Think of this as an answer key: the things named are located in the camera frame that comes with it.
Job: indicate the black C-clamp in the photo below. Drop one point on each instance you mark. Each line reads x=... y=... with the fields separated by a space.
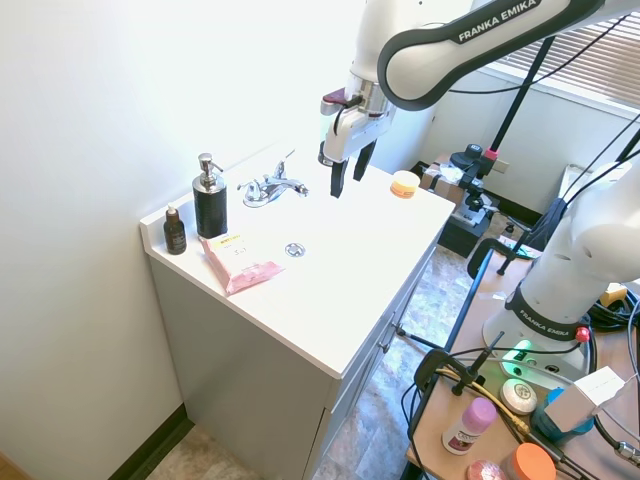
x=492 y=257
x=450 y=367

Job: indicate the window blinds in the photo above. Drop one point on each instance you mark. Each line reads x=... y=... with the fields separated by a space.
x=575 y=55

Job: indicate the round white soap tin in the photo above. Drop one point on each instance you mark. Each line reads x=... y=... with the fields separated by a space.
x=519 y=396

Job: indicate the small brown dropper bottle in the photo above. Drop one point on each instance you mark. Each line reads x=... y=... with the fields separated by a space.
x=174 y=232

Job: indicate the red emergency stop button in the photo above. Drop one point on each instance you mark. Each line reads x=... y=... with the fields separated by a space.
x=581 y=333

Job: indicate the black chrome soap dispenser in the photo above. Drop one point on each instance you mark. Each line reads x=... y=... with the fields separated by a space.
x=210 y=200

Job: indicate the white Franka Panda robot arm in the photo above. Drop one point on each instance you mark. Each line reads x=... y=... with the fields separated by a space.
x=565 y=260

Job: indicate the orange round lid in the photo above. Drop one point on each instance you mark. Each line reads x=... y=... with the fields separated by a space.
x=533 y=462

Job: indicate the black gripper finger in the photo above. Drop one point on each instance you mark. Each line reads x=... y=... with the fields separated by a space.
x=363 y=161
x=337 y=177

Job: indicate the white vanity sink cabinet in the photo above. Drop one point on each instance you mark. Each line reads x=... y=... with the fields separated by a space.
x=295 y=300

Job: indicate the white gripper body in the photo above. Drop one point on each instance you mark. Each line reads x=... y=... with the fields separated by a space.
x=356 y=131

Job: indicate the orange white cream jar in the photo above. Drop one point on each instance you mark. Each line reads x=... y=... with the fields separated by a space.
x=404 y=184

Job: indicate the chrome sink drain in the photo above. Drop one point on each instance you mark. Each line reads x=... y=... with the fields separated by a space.
x=295 y=249

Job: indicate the brown cardboard box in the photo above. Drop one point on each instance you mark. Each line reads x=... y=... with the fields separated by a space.
x=442 y=180

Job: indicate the pink wipes packet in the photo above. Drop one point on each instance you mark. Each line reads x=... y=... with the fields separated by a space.
x=240 y=265

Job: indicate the black camera tripod stand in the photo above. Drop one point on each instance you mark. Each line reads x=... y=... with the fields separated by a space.
x=492 y=165

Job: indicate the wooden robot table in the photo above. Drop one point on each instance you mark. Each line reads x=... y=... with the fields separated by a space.
x=525 y=390

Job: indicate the dark blue cloth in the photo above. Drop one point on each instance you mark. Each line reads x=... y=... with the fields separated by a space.
x=550 y=222

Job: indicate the dark red wrist camera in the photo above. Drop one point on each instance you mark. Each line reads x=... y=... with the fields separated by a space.
x=333 y=101

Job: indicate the pink round soap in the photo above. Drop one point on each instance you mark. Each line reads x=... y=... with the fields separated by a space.
x=484 y=470

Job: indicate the teal blue cup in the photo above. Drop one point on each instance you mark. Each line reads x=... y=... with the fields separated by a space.
x=555 y=425

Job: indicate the pink cap deodorant stick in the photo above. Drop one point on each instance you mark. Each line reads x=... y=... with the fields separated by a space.
x=469 y=419

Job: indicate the white cardboard box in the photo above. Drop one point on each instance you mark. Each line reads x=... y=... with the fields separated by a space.
x=587 y=395

